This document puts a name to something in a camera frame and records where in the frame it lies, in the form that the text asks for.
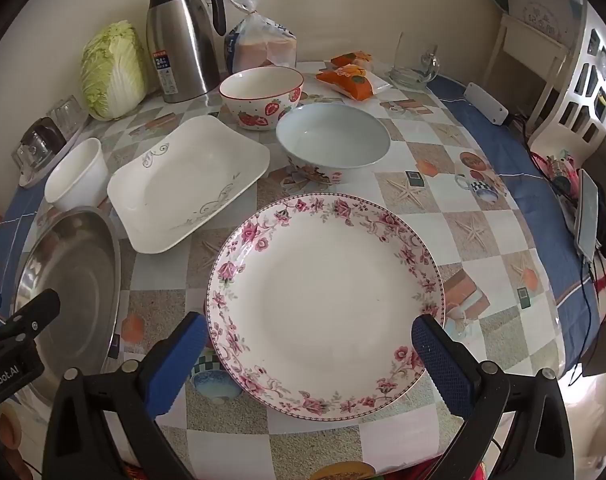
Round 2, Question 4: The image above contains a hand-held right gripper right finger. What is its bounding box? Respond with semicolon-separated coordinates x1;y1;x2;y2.
411;314;576;480

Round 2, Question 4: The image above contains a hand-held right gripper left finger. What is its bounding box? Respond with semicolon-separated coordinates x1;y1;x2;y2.
43;311;209;480

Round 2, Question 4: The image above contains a stainless steel basin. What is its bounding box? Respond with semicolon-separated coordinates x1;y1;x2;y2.
10;206;122;408

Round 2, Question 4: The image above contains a pink floral round plate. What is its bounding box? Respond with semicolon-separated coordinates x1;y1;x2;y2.
206;192;445;417

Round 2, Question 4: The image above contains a white square plate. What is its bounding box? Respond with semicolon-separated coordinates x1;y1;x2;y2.
107;115;271;254

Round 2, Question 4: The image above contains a light blue bowl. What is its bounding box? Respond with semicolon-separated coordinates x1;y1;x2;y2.
275;103;391;186

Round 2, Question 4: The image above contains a checked printed tablecloth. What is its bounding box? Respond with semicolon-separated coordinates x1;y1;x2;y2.
33;60;569;480

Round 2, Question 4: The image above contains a small white bowl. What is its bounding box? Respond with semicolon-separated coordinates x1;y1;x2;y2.
44;137;110;212

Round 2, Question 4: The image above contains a brown glass cup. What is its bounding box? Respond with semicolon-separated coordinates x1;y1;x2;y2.
25;117;68;166

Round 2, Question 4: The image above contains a clear glass cup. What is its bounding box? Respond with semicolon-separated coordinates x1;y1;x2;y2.
48;95;88;128

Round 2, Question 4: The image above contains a smartphone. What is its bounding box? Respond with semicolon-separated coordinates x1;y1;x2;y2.
576;170;600;262

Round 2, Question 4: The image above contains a colourful toy bottle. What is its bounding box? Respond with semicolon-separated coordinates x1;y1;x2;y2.
548;155;582;194

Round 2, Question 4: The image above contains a napa cabbage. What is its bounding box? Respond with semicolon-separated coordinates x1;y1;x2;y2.
80;21;148;122

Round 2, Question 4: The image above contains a strawberry print bowl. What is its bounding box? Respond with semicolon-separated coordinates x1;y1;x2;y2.
219;66;304;132

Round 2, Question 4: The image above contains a white power strip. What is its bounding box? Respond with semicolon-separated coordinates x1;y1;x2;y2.
464;82;509;126

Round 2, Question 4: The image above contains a clear glass mug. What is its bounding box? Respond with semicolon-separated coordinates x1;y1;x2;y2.
389;32;441;91

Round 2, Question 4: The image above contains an orange snack packet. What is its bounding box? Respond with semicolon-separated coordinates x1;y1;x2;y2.
329;50;376;70
315;64;391;102

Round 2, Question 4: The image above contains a stainless steel thermos jug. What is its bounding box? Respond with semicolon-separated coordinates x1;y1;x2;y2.
145;0;228;105

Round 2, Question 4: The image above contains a white chair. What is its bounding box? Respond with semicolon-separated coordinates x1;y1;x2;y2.
527;2;606;158

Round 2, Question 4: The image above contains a bagged sliced bread loaf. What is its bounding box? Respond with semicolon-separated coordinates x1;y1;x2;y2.
224;0;299;75

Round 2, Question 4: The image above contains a cream wooden shelf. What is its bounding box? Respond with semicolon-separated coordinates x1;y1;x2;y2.
483;12;570;128

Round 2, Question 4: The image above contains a grey album box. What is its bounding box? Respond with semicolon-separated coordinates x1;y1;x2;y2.
508;0;584;38

